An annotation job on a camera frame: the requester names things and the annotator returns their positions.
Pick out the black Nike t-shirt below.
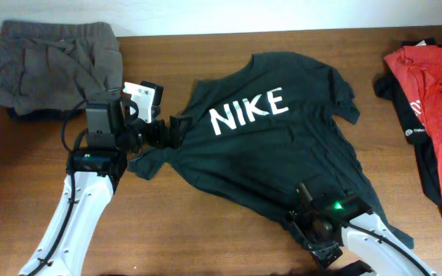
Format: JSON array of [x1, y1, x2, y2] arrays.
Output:
[[127, 51, 415, 250]]

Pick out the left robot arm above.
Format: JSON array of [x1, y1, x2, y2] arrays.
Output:
[[19, 98, 193, 275]]

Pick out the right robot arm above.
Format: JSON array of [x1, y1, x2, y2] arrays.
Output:
[[285, 183, 439, 276]]

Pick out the folded dark navy garment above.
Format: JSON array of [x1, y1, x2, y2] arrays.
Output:
[[6, 108, 82, 122]]

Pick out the folded grey shorts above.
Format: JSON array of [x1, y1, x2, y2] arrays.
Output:
[[0, 20, 123, 115]]

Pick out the black logo t-shirt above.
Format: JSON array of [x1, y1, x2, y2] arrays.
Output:
[[373, 38, 442, 208]]

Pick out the right black cable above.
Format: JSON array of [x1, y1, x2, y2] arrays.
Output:
[[343, 220, 437, 276]]

